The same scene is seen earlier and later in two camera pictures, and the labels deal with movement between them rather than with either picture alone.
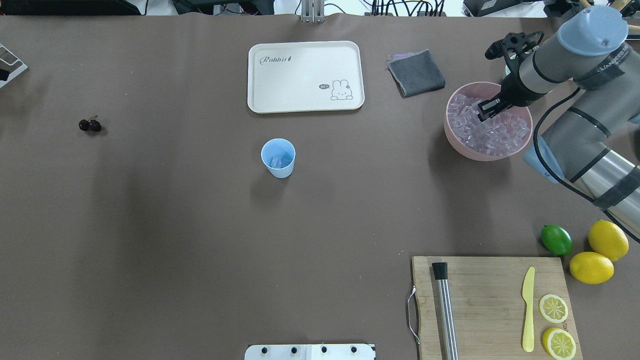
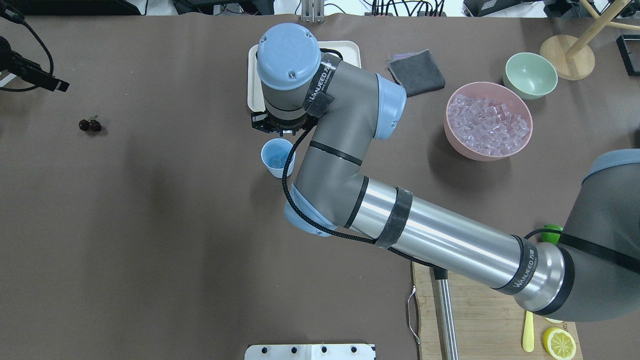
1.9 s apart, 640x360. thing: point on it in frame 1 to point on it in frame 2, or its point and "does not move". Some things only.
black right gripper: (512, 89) to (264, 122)
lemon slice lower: (558, 344) does not move
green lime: (557, 239) does not move
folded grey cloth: (414, 73) does not move
